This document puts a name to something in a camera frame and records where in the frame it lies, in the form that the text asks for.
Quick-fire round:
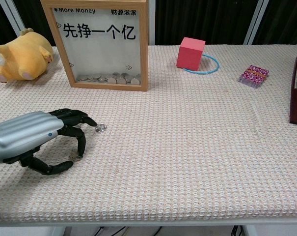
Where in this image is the black cable bundle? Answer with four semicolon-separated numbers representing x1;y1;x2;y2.
230;225;243;236
95;225;163;236

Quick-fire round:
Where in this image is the beige woven tablecloth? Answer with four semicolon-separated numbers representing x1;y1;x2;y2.
0;44;297;223

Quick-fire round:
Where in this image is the white metal frame post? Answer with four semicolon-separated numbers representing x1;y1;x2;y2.
2;0;27;34
147;0;156;46
243;0;270;45

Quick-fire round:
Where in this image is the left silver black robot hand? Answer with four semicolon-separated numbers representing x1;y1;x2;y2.
0;108;99;176

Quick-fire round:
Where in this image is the red cube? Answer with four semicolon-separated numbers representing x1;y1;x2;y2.
176;37;206;71

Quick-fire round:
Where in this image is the wooden frame coin bank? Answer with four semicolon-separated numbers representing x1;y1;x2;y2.
40;0;149;92

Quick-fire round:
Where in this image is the yellow plush toy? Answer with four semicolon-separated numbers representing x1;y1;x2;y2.
0;28;54;83

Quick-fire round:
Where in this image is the blue ring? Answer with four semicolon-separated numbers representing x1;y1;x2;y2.
182;53;220;74

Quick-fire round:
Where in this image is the silver coin heap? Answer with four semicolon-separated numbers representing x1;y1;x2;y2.
76;72;141;85

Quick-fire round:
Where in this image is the purple patterned card deck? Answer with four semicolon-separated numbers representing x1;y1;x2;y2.
238;63;270;89

